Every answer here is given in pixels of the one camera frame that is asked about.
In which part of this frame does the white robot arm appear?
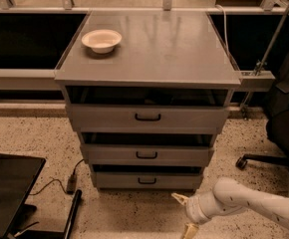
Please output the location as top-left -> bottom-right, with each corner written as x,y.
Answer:
171,177 -> 289,239

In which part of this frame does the grey top drawer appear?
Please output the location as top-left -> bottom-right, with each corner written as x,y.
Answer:
67,105 -> 228,134

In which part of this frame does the white bowl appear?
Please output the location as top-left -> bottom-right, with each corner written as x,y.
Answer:
82,29 -> 122,54

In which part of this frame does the grey middle drawer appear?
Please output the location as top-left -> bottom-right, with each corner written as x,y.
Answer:
81,144 -> 214,167

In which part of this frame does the grey drawer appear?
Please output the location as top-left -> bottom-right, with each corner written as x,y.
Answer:
91,172 -> 203,190
67,105 -> 228,134
81,144 -> 214,167

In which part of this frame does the black tube on floor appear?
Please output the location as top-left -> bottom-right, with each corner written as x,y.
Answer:
63,189 -> 82,239

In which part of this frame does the diagonal metal rod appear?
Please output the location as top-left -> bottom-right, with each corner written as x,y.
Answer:
239,0 -> 289,120

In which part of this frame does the black monitor screen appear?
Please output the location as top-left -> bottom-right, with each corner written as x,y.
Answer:
0,153 -> 46,239

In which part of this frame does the white cable behind cabinet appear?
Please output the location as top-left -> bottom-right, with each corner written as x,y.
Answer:
215,4 -> 232,60

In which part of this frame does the grey bottom drawer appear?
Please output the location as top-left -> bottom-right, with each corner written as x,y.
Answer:
91,172 -> 203,190

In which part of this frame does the metal frame rail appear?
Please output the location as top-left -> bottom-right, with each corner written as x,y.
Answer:
0,69 -> 60,91

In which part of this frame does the grey drawer cabinet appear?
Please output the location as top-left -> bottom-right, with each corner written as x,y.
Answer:
54,9 -> 242,193

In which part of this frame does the black power adapter with cable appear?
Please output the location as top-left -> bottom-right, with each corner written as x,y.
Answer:
32,159 -> 83,196

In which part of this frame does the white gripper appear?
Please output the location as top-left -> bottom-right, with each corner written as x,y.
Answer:
171,192 -> 217,239

